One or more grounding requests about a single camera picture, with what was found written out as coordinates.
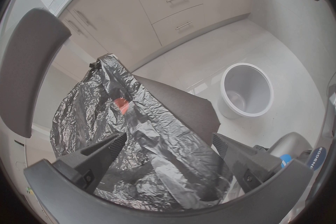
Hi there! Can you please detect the grey padded white-framed chair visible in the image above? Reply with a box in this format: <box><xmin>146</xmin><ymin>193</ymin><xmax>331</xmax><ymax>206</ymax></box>
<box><xmin>0</xmin><ymin>8</ymin><xmax>221</xmax><ymax>145</ymax></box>

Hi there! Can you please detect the white trash bin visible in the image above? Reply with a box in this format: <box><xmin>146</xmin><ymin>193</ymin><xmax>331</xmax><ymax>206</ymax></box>
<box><xmin>217</xmin><ymin>63</ymin><xmax>274</xmax><ymax>120</ymax></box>

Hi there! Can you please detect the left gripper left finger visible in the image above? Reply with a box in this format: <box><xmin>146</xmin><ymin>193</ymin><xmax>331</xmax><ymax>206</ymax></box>
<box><xmin>52</xmin><ymin>133</ymin><xmax>127</xmax><ymax>194</ymax></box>

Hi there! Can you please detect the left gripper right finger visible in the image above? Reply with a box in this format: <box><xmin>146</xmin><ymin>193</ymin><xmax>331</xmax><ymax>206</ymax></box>
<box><xmin>212</xmin><ymin>133</ymin><xmax>283</xmax><ymax>194</ymax></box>

